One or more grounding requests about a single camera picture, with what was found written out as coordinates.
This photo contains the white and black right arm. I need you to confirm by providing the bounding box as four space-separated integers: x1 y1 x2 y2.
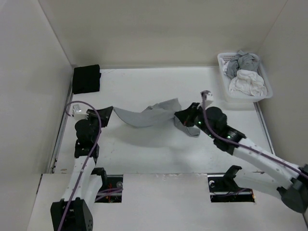
175 103 308 214

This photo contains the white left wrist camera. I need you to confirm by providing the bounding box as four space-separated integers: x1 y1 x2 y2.
72 104 88 121

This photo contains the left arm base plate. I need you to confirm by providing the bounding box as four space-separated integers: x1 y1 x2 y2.
95 175 123 203

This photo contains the white plastic laundry basket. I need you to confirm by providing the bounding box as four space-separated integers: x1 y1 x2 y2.
217 51 273 103

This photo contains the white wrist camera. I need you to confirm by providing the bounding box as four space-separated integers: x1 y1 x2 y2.
201 90 214 109
72 104 88 121

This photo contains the aluminium table edge rail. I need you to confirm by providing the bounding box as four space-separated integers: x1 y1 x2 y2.
45 81 73 174

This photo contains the white front cover board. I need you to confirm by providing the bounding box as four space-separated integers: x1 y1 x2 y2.
26 172 308 231

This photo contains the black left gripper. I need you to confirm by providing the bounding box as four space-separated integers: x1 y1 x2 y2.
85 106 113 142

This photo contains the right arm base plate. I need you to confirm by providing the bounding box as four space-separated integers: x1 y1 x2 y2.
207 174 255 203

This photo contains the folded black tank top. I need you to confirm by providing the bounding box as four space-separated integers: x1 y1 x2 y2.
72 64 101 94

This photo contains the grey tank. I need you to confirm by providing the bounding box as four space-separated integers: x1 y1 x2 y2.
226 51 261 79
113 98 201 138

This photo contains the white tank top in basket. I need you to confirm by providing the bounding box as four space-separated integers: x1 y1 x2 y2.
219 58 267 97

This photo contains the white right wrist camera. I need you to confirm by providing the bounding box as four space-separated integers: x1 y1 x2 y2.
201 90 214 109

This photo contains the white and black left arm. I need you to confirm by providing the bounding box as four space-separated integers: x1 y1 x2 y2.
51 105 113 231

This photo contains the grey tank top in basket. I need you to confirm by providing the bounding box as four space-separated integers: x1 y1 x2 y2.
226 51 261 79

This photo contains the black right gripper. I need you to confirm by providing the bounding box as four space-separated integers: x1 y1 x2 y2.
175 102 217 139

